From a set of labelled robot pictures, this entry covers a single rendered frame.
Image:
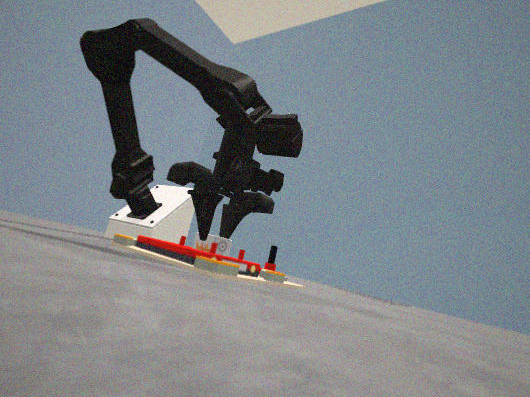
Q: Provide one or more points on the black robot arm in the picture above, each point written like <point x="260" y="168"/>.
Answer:
<point x="110" y="56"/>

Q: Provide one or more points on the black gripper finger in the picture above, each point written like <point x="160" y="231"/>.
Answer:
<point x="231" y="217"/>
<point x="205" y="203"/>

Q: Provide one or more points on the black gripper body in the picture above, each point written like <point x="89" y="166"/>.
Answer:
<point x="185" y="172"/>

